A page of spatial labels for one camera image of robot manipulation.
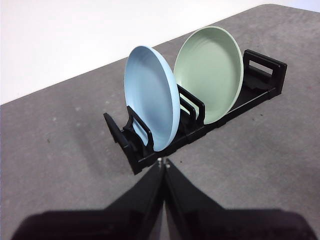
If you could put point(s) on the pale green plate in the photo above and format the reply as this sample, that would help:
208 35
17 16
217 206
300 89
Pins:
210 75

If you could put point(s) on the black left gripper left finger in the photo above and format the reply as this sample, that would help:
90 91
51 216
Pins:
130 215

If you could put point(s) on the pale blue plate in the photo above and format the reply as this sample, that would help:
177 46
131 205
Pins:
150 95

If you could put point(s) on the black plate rack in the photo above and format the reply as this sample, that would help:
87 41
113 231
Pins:
195 135

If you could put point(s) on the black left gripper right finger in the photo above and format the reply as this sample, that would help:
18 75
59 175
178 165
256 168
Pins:
200 220

